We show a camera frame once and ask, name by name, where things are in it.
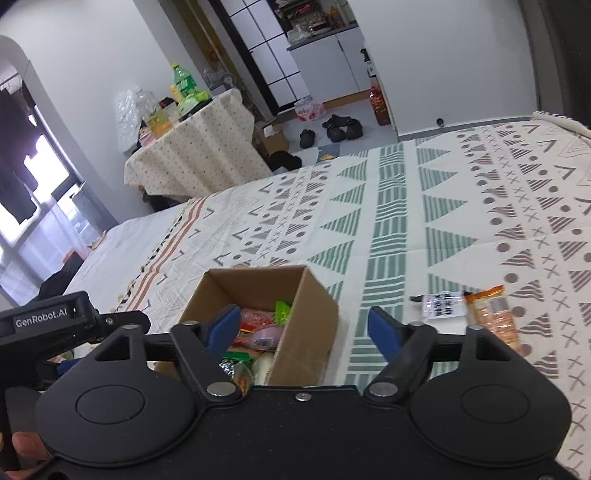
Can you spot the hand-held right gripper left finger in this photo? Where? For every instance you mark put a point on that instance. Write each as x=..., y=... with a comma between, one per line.
x=224, y=327

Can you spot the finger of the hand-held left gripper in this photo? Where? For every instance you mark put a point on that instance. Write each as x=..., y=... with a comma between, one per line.
x=65, y=367
x=124, y=319

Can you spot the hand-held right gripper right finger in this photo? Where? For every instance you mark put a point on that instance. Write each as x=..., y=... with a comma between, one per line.
x=383, y=330

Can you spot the red snack packet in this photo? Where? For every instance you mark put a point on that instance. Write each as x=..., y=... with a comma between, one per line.
x=256, y=319

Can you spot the green zigzag-edged snack packet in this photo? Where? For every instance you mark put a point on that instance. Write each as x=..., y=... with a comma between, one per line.
x=235, y=360

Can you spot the purple snack packet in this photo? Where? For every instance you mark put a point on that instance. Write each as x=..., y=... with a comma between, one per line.
x=265, y=337

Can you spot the clear packet round pastry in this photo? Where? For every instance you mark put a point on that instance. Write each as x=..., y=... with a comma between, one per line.
x=263, y=369

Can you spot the bright green snack packet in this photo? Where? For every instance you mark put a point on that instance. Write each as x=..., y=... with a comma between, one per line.
x=282, y=311

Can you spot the brown cardboard box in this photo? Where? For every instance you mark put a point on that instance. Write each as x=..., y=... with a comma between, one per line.
x=309, y=332

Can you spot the person's left hand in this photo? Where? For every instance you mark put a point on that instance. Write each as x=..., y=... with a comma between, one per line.
x=30, y=445

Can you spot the black bag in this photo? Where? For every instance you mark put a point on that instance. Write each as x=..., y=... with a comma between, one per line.
x=62, y=277

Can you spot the white bed sheet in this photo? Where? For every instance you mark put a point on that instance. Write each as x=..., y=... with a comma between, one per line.
x=120, y=258

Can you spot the black and white snack packet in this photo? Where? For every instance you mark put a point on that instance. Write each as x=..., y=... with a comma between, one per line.
x=443, y=304

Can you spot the orange cracker packet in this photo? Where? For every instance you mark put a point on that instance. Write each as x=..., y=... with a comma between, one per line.
x=494, y=318

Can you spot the patterned white bed blanket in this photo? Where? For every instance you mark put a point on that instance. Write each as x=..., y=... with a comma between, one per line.
x=415, y=221

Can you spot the dark hanging clothes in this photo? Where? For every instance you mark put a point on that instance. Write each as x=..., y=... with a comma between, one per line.
x=14, y=175

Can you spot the black cloth bundle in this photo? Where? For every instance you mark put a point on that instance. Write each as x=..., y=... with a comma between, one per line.
x=284, y=160

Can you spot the table with dotted tablecloth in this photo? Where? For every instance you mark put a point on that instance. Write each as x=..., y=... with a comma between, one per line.
x=198, y=147

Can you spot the open cardboard floor box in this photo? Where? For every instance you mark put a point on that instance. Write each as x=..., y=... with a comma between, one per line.
x=272, y=137

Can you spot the black shoe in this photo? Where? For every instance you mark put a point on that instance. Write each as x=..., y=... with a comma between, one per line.
x=354, y=128
x=307, y=138
x=334, y=128

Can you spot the clear plastic bags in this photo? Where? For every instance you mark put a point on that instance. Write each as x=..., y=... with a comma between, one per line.
x=131, y=115

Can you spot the red drink bottle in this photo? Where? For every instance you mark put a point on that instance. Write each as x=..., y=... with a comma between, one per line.
x=379, y=106

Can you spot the green snack bag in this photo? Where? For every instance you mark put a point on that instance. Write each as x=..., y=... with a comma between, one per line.
x=194, y=100

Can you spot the red and white plastic bag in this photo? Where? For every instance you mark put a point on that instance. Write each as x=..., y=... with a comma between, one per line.
x=309, y=110

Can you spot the green soda bottle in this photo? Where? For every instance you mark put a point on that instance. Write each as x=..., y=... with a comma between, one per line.
x=183, y=83

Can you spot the white kitchen cabinet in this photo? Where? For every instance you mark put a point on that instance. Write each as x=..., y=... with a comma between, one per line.
x=332, y=64

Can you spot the black-framed sliding door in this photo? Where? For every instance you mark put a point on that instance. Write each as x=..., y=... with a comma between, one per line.
x=263, y=50

